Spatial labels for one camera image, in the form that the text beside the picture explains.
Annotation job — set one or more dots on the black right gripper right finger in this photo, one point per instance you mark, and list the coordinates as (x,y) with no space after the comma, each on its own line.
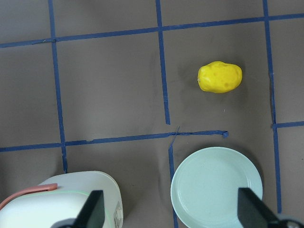
(252,212)

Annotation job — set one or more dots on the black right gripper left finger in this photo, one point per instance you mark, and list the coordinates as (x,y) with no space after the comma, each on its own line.
(92,213)

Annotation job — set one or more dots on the white rice cooker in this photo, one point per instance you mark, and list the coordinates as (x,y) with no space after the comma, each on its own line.
(59,199)

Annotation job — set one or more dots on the light green plate near potato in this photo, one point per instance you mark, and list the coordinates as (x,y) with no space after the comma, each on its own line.
(204,188)

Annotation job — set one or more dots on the yellow toy potato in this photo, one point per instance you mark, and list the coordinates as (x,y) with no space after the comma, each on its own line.
(219,77)

